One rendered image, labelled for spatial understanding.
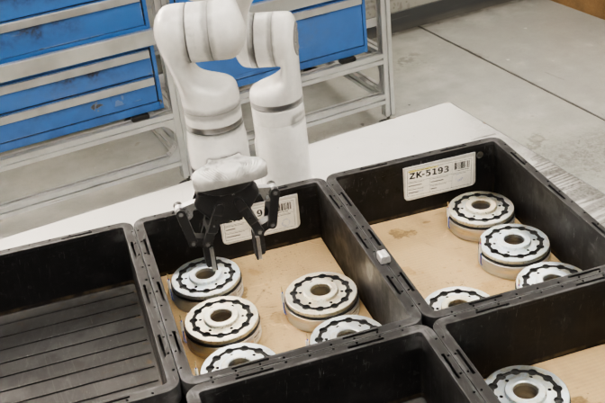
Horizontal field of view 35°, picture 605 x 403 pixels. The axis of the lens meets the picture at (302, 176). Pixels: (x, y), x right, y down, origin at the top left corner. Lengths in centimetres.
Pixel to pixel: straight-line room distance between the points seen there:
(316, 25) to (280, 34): 187
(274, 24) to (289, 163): 25
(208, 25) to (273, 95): 54
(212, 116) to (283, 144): 53
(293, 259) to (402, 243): 17
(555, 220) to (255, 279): 45
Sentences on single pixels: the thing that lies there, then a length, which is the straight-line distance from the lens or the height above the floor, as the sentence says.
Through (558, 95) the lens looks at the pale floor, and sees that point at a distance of 397.
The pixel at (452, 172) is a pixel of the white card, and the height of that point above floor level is 89.
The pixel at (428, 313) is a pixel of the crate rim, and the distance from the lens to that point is 119.
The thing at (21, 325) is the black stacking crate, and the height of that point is 83.
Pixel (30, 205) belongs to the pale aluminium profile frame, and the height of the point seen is 12.
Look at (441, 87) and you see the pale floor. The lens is 405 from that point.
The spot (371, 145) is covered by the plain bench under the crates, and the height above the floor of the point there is 70.
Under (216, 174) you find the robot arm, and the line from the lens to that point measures 113.
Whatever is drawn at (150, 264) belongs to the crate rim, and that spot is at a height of 93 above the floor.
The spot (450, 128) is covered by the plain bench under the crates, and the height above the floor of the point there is 70.
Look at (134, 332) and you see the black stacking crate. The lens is 139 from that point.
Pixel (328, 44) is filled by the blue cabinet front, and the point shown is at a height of 39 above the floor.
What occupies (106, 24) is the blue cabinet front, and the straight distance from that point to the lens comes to 317.
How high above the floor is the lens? 165
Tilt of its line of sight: 29 degrees down
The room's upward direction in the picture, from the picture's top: 6 degrees counter-clockwise
